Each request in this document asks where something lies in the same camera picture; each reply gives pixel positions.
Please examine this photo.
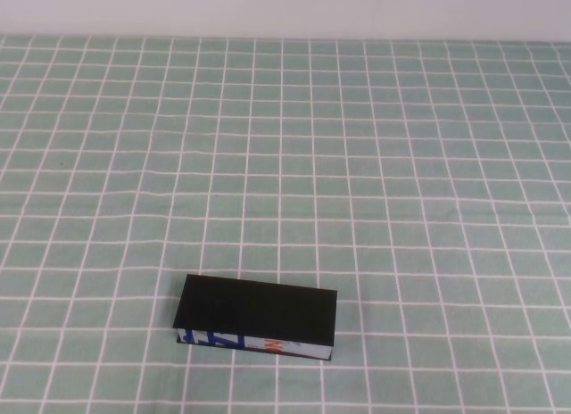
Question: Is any black printed glasses case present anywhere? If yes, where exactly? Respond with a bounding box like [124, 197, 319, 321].
[173, 273, 339, 361]

